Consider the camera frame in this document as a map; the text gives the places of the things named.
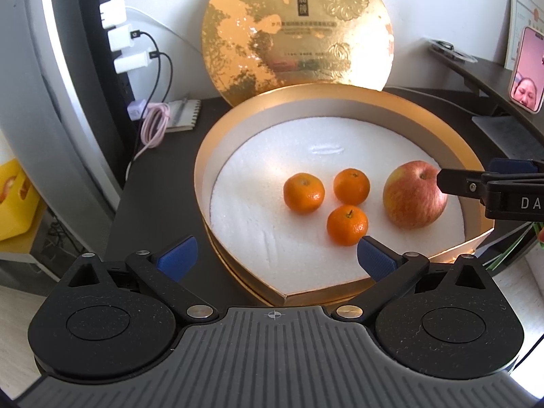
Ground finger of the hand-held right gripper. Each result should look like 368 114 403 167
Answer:
488 158 544 175
436 168 490 199

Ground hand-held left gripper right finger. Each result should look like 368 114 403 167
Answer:
330 236 507 324

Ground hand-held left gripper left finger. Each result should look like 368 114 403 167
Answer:
50 235 219 324

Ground orange tangerine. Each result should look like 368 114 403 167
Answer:
326 205 369 247
333 168 371 206
283 172 326 215

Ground red apple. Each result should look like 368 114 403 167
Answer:
382 160 449 230

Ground gold round gift box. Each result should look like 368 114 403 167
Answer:
194 84 496 307

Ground black desktop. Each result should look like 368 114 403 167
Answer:
104 86 544 307

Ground grey felt pad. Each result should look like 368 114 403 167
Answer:
471 115 544 161

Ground green papers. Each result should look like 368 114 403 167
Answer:
484 224 534 271

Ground dark wooden shelf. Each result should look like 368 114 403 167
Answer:
427 42 544 120

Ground pink smartphone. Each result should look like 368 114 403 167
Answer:
508 26 544 115

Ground clear glass ashtray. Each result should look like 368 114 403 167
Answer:
428 38 473 63

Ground spiral notebook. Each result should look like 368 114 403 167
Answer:
164 99 202 133

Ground framed certificate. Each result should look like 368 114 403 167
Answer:
504 0 544 71

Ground yellow plastic crate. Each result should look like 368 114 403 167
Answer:
0 159 41 241

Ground white charger plug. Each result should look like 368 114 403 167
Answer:
113 50 160 74
107 24 143 52
99 0 128 30

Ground grey curved panel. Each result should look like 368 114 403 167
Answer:
0 0 126 230

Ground gold round box lid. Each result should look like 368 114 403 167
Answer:
201 0 394 107

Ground pink charging cable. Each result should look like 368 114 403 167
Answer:
125 102 171 176

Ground black charging cable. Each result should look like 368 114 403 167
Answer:
158 51 175 103
141 31 162 106

